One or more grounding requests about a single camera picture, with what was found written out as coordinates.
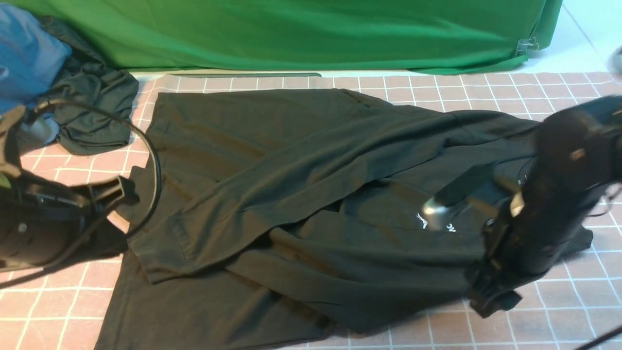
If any silver binder clip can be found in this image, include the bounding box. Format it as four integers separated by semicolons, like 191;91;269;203
515;37;540;55

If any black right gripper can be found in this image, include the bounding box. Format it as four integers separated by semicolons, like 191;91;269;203
469;105;621;317

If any green backdrop cloth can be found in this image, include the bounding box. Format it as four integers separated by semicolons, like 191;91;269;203
11;0;562;75

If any dark teal crumpled garment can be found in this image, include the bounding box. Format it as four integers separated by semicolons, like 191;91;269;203
38;16;138;156

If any pink checkered table mat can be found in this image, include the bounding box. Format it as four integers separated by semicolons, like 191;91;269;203
1;69;621;350

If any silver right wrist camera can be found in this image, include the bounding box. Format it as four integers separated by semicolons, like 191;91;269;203
421;164;499;230

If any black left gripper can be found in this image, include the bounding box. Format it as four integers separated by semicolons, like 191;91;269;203
0;105;139;272

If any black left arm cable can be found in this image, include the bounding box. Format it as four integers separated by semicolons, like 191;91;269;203
0;99;162;287

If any blue cloth garment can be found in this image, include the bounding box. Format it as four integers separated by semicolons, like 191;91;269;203
0;4;72;146

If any dark gray long-sleeve shirt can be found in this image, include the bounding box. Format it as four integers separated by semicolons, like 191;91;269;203
95;88;594;350

